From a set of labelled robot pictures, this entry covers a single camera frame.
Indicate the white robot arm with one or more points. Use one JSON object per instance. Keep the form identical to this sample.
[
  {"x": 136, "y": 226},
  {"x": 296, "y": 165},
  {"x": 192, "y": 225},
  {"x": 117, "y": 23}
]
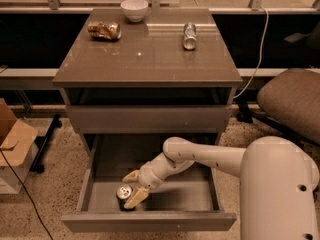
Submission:
[{"x": 277, "y": 183}]

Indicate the silver can lying down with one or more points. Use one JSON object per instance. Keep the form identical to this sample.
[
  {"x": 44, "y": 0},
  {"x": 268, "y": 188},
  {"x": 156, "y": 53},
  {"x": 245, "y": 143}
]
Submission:
[{"x": 190, "y": 36}]

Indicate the brown office chair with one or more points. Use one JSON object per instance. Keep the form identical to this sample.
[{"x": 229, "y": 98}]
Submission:
[{"x": 291, "y": 101}]

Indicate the cardboard box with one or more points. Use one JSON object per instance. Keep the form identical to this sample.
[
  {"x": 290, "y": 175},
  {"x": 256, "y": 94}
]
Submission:
[{"x": 17, "y": 143}]

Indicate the crushed brown can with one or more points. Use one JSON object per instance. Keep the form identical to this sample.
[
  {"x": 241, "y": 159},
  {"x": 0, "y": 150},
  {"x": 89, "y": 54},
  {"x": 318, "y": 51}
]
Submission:
[{"x": 103, "y": 30}]

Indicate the black stand leg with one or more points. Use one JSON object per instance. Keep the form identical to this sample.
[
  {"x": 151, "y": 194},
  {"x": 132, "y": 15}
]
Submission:
[{"x": 42, "y": 143}]

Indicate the closed grey top drawer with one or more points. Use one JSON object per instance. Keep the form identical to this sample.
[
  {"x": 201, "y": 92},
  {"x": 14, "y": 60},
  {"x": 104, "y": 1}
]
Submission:
[{"x": 148, "y": 119}]

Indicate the white ceramic bowl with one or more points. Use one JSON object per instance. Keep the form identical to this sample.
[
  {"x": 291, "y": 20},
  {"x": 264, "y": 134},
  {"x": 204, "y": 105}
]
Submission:
[{"x": 134, "y": 10}]

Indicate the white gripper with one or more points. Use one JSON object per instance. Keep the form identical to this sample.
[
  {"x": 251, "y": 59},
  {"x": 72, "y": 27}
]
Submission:
[{"x": 147, "y": 176}]

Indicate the grey drawer cabinet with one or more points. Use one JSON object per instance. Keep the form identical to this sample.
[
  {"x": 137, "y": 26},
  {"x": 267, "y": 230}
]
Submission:
[{"x": 149, "y": 66}]

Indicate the open grey middle drawer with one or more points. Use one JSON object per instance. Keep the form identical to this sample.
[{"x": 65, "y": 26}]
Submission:
[{"x": 188, "y": 201}]

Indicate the green soda can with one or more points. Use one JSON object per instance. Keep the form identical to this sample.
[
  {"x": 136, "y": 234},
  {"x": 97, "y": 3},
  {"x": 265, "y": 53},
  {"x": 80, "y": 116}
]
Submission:
[{"x": 123, "y": 194}]

